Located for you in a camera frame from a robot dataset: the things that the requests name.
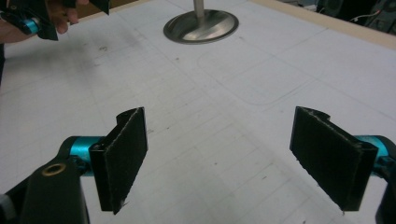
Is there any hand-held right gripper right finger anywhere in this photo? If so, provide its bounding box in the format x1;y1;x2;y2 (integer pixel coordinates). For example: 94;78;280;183
289;105;390;213

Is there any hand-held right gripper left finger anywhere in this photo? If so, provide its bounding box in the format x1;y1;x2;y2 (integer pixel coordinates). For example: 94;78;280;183
68;106;149;216

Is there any tall metal hook stand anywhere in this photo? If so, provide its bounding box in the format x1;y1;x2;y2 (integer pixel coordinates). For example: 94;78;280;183
163;0;240;46

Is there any narrow black computer tower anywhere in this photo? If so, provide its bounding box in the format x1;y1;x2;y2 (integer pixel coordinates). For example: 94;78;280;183
317;0;347;18

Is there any wide black computer tower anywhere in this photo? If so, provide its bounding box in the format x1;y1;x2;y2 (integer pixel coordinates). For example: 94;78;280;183
363;0;396;35

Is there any black sleeved cable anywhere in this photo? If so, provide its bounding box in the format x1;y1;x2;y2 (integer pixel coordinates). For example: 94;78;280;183
0;43;5;86

